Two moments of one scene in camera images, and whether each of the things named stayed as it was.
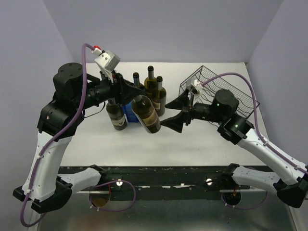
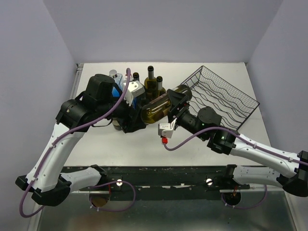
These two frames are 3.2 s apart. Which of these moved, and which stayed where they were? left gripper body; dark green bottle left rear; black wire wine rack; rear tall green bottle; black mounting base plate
Moved: left gripper body
Stayed: dark green bottle left rear; rear tall green bottle; black wire wine rack; black mounting base plate
